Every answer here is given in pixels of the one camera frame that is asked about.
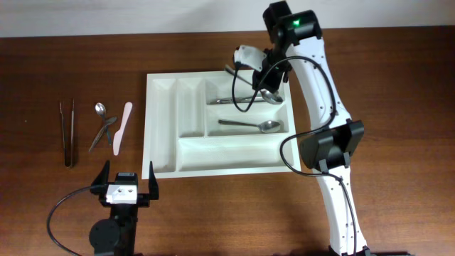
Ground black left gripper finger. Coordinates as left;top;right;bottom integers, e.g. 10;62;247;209
92;160;110;186
148;161;159;199

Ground steel fork underneath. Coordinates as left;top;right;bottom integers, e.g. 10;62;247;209
222;96;264;104

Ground dark steel teaspoon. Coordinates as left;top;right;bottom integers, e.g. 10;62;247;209
88;117;117;152

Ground pink plastic knife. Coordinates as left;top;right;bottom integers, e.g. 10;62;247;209
113;102;133;156

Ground small steel teaspoon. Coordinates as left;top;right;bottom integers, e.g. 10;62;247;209
95;102;112;145

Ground steel tweezers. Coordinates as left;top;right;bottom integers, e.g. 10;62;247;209
59;100;75;169

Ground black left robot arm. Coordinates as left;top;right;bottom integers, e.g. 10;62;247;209
89;161;159;255

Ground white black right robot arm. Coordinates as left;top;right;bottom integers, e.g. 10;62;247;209
252;1;371;255

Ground white plastic cutlery tray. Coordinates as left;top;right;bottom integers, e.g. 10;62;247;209
141;71;300;179

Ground black left camera cable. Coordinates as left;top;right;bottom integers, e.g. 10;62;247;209
46;185;104;256

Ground black camera cable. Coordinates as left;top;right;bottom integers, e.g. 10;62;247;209
231;55;358;256
46;185;104;256

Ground black right camera cable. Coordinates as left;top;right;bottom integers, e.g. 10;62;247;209
231;55;358;256

